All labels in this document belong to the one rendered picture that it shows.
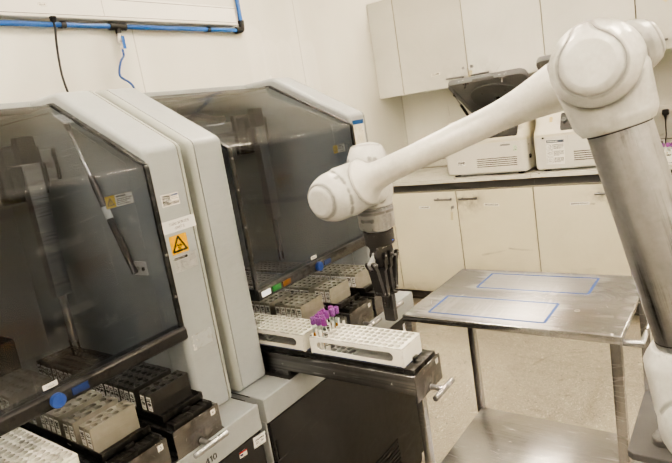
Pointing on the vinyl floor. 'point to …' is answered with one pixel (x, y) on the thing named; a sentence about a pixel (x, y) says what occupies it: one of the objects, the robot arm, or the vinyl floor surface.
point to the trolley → (548, 284)
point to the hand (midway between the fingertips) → (389, 306)
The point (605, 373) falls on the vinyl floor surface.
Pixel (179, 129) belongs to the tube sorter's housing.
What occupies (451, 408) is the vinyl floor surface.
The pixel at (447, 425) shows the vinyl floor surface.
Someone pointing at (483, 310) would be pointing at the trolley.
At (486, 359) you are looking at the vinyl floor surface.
